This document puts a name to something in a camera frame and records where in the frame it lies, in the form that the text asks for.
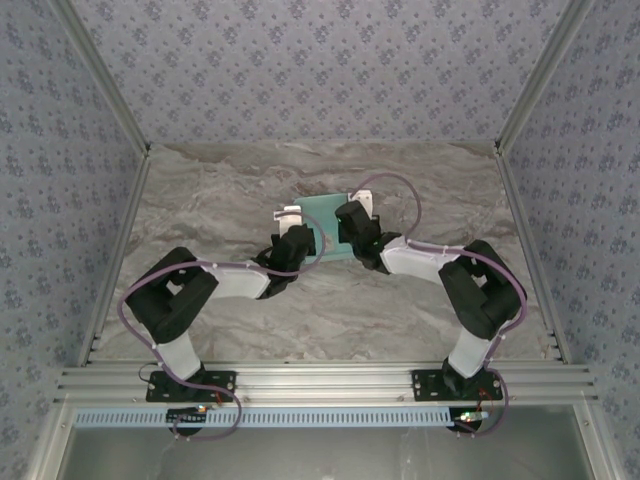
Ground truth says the light blue slotted cable duct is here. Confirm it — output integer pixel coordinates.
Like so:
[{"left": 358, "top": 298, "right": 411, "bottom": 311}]
[{"left": 73, "top": 406, "right": 485, "bottom": 430}]

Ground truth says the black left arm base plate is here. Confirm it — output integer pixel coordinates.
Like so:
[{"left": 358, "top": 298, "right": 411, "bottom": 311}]
[{"left": 145, "top": 369, "right": 238, "bottom": 404}]

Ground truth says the mint green paper box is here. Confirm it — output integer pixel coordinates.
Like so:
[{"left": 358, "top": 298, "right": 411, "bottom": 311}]
[{"left": 292, "top": 193, "right": 354, "bottom": 264}]

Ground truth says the grey metal panel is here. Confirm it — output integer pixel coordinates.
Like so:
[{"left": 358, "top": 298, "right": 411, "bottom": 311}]
[{"left": 64, "top": 405, "right": 597, "bottom": 480}]

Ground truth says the aluminium side rail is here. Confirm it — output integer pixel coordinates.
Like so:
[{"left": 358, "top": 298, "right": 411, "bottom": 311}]
[
  {"left": 493, "top": 141, "right": 572, "bottom": 365},
  {"left": 76, "top": 143, "right": 152, "bottom": 366}
]

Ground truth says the aluminium frame post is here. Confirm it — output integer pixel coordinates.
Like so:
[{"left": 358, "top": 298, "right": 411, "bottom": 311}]
[
  {"left": 493, "top": 0, "right": 597, "bottom": 151},
  {"left": 49, "top": 0, "right": 152, "bottom": 152}
]

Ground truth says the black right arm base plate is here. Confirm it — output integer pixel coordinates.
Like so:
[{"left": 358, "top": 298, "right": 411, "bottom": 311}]
[{"left": 410, "top": 368, "right": 504, "bottom": 404}]

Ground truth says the small circuit board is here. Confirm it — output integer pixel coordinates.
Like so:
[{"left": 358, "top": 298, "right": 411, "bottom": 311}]
[
  {"left": 452, "top": 409, "right": 490, "bottom": 434},
  {"left": 166, "top": 405, "right": 210, "bottom": 432}
]

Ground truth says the wide aluminium base rail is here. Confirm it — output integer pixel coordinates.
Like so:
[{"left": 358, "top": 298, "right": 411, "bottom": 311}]
[{"left": 52, "top": 362, "right": 599, "bottom": 407}]

